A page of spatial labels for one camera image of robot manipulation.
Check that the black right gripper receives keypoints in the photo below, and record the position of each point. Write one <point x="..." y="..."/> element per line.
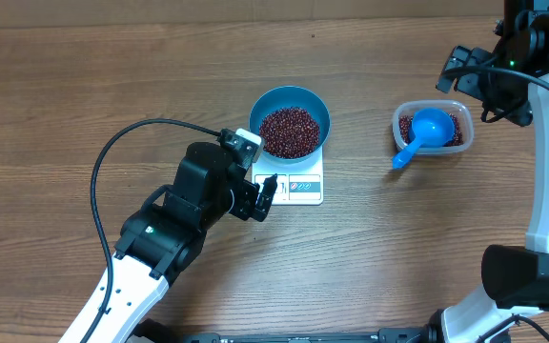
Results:
<point x="517" y="113"/>

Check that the red beans in bowl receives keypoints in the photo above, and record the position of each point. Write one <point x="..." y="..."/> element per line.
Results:
<point x="290" y="133"/>

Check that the blue plastic measuring scoop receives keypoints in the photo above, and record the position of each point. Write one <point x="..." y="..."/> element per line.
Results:
<point x="430" y="128"/>

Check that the white digital kitchen scale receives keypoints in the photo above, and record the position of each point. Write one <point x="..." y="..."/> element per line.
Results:
<point x="300" y="182"/>

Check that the clear plastic container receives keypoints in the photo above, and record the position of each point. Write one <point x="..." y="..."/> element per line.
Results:
<point x="449" y="106"/>

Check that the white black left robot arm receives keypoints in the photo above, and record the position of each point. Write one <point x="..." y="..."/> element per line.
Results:
<point x="167" y="234"/>

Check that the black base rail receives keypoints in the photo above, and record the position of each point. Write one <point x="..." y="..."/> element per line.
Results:
<point x="150" y="331"/>

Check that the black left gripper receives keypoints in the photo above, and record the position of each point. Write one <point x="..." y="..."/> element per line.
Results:
<point x="247" y="192"/>

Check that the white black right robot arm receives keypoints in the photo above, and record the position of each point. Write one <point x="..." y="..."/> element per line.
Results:
<point x="514" y="279"/>

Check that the red adzuki beans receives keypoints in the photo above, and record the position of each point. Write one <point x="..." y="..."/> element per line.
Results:
<point x="405" y="125"/>

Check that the teal metal bowl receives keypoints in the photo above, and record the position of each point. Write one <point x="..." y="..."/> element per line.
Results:
<point x="291" y="96"/>

